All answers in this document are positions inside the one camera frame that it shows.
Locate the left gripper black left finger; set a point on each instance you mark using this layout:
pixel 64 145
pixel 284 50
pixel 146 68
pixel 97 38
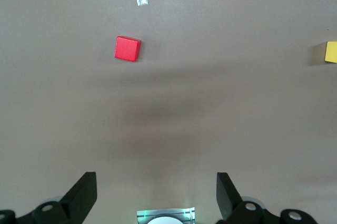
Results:
pixel 79 195

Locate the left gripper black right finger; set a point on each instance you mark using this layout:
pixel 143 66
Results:
pixel 229 197

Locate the red cube block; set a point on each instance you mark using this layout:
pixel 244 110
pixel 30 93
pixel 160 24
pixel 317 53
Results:
pixel 126 48

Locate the yellow cube block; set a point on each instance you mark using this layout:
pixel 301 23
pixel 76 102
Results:
pixel 331 51

